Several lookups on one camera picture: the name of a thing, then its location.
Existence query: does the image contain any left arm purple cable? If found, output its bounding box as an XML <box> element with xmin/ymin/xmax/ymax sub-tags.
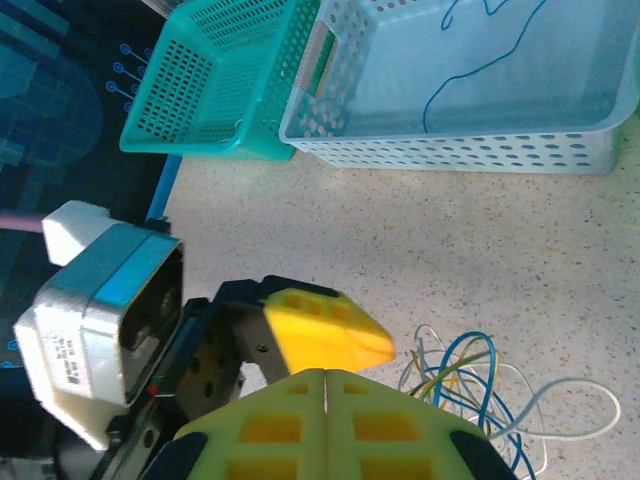
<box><xmin>0</xmin><ymin>210</ymin><xmax>49</xmax><ymax>235</ymax></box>

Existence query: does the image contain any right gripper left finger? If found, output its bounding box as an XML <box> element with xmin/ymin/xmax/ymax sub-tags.
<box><xmin>142</xmin><ymin>369</ymin><xmax>327</xmax><ymax>480</ymax></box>

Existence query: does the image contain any teal plastic basket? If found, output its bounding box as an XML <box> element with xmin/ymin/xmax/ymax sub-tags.
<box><xmin>118</xmin><ymin>0</ymin><xmax>326</xmax><ymax>162</ymax></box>

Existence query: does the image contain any aluminium frame post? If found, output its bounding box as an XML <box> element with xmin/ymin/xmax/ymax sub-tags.
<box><xmin>139</xmin><ymin>0</ymin><xmax>184</xmax><ymax>20</ymax></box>

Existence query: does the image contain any light blue plastic basket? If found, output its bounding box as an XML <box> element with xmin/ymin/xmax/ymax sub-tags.
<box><xmin>277</xmin><ymin>0</ymin><xmax>640</xmax><ymax>176</ymax></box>

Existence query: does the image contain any thin blue cable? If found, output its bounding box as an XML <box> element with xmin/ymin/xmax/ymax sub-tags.
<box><xmin>430</xmin><ymin>330</ymin><xmax>532</xmax><ymax>476</ymax></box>
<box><xmin>422</xmin><ymin>0</ymin><xmax>549</xmax><ymax>135</ymax></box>

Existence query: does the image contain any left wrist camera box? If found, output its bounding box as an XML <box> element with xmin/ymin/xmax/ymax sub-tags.
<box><xmin>12</xmin><ymin>199</ymin><xmax>185</xmax><ymax>451</ymax></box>

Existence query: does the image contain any thin green-yellow cable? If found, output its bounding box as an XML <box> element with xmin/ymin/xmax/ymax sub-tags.
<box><xmin>407</xmin><ymin>349</ymin><xmax>494</xmax><ymax>401</ymax></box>

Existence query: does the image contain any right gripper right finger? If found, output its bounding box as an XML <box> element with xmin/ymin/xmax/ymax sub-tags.
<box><xmin>325</xmin><ymin>369</ymin><xmax>521</xmax><ymax>480</ymax></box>

